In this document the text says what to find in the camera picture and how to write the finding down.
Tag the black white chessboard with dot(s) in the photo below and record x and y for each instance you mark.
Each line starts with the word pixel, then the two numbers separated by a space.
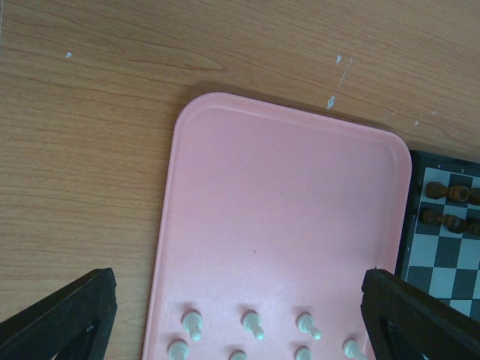
pixel 443 264

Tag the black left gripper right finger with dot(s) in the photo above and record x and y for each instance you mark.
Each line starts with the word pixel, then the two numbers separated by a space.
pixel 403 322

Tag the white chess piece seven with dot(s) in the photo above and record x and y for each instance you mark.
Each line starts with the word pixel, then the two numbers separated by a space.
pixel 351 350

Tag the white chess pawn one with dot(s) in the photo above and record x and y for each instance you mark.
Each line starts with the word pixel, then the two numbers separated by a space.
pixel 192 323

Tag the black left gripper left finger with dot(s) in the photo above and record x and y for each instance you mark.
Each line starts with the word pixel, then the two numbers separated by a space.
pixel 75 322

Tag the white chess pawn six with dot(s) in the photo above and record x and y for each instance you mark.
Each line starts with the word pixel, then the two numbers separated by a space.
pixel 303 353

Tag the brown pawn corner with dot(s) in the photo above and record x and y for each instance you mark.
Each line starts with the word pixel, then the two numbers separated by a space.
pixel 431 216

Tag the white chess pawn three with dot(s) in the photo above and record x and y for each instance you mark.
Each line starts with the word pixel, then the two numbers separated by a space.
pixel 305 323

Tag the brown rook corner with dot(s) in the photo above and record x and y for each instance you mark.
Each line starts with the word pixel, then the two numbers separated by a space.
pixel 436 190

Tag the white chess pawn five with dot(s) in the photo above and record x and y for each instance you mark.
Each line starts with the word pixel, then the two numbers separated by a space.
pixel 238 355

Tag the pink plastic tray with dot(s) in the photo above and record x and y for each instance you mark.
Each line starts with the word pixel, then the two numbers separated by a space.
pixel 277 211

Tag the white chess pawn two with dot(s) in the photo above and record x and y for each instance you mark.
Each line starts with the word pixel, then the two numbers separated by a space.
pixel 251 322

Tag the white chess pawn four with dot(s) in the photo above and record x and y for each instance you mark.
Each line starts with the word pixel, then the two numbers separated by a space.
pixel 178 350

